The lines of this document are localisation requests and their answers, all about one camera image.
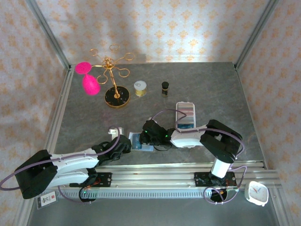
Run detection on aluminium mounting rail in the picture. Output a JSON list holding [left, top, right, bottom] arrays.
[[56, 161, 282, 190]]

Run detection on pink fluffy earrings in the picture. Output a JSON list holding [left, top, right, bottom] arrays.
[[81, 73, 101, 96]]

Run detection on aluminium table side rail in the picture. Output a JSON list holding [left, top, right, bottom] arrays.
[[46, 68, 75, 153]]

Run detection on white square alarm clock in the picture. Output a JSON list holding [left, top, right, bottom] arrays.
[[244, 180, 269, 207]]

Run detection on round pink makeup puff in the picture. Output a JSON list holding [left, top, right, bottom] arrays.
[[75, 61, 92, 75]]

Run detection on white mesh plastic basket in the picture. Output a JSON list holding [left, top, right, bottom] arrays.
[[175, 101, 197, 130]]

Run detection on small dark bottle black cap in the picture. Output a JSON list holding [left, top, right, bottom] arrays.
[[161, 81, 170, 97]]

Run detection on grey slotted cable duct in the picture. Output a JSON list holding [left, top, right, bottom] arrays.
[[57, 190, 238, 199]]

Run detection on gold jar with white lid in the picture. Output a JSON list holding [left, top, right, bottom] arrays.
[[134, 81, 148, 97]]

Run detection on black round controller puck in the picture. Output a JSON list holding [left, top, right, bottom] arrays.
[[210, 188, 229, 203], [79, 187, 97, 202]]

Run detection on pale blue folding card holder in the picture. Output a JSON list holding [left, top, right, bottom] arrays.
[[128, 131, 155, 152]]

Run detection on black and white label tag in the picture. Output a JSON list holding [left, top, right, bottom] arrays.
[[37, 194, 58, 210]]

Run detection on dark blue white-print credit card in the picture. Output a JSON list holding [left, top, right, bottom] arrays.
[[131, 133, 142, 151]]

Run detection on gold wire jewelry stand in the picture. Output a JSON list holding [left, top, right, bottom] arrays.
[[88, 44, 135, 108]]

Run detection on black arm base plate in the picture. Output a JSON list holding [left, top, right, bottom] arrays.
[[194, 171, 238, 188], [69, 172, 113, 188]]

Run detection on aluminium frame post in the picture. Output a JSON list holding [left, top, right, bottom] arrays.
[[25, 0, 72, 71], [234, 0, 279, 71]]

